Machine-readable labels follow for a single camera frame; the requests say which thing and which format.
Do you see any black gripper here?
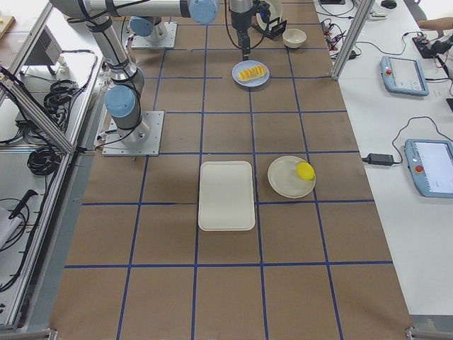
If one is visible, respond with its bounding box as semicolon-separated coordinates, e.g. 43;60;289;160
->
236;30;251;55

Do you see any yellow sliced bread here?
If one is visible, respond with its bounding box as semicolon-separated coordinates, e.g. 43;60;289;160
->
238;64;267;82

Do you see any light blue plate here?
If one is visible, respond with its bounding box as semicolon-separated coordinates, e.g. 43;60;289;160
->
231;60;270;88

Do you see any black plate rack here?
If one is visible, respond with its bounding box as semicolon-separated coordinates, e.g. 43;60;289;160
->
263;17;287;40

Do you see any white plate in rack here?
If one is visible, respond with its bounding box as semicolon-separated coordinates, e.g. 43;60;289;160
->
254;0;282;32

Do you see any cream round plate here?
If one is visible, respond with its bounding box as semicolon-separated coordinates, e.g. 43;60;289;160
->
268;156;316;198

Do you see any cream small bowl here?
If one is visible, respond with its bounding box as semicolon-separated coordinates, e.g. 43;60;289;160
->
282;28;307;49

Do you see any yellow lemon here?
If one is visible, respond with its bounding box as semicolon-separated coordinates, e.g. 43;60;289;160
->
296;161;316;181

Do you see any cream rectangular tray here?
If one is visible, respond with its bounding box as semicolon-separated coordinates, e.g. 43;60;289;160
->
198;161;256;232

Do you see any teach pendant far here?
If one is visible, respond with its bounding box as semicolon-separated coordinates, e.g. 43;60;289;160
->
380;55;429;97

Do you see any teach pendant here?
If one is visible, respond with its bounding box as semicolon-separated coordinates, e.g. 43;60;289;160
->
380;55;429;97
404;139;453;198

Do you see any black power adapter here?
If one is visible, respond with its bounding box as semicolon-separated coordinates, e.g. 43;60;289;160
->
367;153;394;166

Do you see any teach pendant near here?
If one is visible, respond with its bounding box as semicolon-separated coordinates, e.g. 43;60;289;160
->
404;139;453;198

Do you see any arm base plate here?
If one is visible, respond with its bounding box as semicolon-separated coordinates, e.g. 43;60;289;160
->
131;21;178;50
102;110;164;157

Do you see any aluminium frame post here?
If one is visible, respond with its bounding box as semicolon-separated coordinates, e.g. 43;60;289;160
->
331;0;374;81

